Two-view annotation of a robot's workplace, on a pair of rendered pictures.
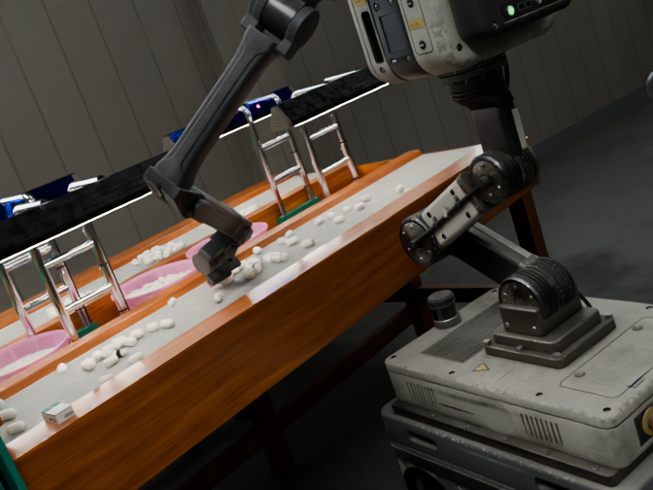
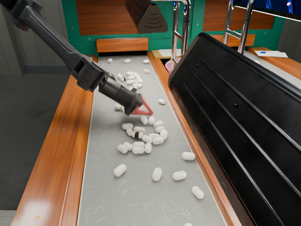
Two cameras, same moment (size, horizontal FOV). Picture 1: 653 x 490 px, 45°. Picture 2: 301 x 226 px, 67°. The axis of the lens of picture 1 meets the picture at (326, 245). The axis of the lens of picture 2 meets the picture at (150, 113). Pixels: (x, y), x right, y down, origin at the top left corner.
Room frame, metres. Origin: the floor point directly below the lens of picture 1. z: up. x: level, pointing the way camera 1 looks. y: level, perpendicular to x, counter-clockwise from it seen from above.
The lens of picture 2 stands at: (2.34, -0.26, 1.17)
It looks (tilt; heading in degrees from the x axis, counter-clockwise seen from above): 31 degrees down; 123
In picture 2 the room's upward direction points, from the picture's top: straight up
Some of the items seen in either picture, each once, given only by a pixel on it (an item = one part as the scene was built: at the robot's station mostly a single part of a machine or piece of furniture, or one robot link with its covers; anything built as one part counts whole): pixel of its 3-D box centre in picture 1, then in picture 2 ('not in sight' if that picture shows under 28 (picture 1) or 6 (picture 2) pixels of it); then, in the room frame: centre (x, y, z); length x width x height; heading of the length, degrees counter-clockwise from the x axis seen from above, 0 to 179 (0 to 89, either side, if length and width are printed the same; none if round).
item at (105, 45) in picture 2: not in sight; (122, 44); (1.46, 0.79, 0.83); 0.30 x 0.06 x 0.07; 42
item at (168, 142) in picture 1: (233, 118); not in sight; (2.86, 0.16, 1.08); 0.62 x 0.08 x 0.07; 132
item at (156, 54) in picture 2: not in sight; (179, 53); (1.74, 0.98, 0.77); 0.33 x 0.15 x 0.01; 42
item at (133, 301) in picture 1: (161, 293); not in sight; (2.18, 0.49, 0.72); 0.27 x 0.27 x 0.10
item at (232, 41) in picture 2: not in sight; (230, 40); (1.96, 1.25, 0.83); 0.30 x 0.06 x 0.07; 42
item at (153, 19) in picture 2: (78, 206); (139, 5); (1.80, 0.50, 1.08); 0.62 x 0.08 x 0.07; 132
